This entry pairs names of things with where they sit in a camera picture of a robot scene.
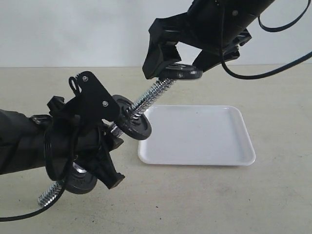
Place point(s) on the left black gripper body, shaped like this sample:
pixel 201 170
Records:
pixel 92 143

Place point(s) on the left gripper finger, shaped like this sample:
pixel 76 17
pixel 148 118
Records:
pixel 112 142
pixel 102 168

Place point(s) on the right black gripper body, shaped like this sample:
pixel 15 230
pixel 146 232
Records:
pixel 207 26

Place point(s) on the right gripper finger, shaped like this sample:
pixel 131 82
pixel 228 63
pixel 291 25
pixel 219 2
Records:
pixel 159 56
pixel 206 60

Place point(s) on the chrome threaded dumbbell bar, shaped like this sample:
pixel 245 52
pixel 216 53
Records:
pixel 138 108

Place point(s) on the chrome collar nut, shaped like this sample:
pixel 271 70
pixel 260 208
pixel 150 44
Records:
pixel 79 169

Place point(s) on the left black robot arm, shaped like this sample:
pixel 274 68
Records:
pixel 74 157

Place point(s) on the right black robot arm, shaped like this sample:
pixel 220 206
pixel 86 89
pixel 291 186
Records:
pixel 213 26

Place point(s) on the white rectangular plastic tray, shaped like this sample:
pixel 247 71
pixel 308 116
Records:
pixel 208 135

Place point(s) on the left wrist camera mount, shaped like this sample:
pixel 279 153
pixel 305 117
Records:
pixel 92 102

